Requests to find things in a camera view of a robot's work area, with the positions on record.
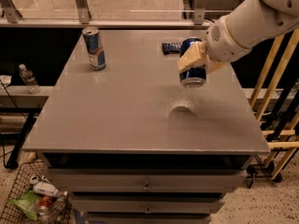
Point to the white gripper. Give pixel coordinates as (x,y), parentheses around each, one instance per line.
(221,43)

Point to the blue pepsi can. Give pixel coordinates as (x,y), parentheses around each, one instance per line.
(194,77)

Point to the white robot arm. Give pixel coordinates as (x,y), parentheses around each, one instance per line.
(233,36)

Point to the red bull can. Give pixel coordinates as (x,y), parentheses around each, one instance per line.
(94,47)

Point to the silver can in basket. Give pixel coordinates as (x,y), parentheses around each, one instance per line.
(34,179)

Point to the red can in basket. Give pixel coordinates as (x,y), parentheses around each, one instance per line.
(45,204)

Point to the dark blue snack bar wrapper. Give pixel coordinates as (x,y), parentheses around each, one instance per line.
(169,48)

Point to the grey drawer cabinet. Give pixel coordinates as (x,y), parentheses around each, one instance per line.
(131,145)

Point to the clear plastic water bottle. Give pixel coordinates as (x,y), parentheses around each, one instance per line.
(29,79)

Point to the metal glass railing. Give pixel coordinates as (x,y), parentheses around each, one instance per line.
(167,14)

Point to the grey side shelf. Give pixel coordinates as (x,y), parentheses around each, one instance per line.
(18,100)

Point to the white plastic bottle in basket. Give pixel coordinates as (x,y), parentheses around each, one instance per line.
(47,189)

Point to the green snack bag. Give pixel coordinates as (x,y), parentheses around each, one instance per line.
(27,203)

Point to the wooden yellow cart frame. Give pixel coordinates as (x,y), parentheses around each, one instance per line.
(282,141)

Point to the black wire basket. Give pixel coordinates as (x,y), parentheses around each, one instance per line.
(12,215)

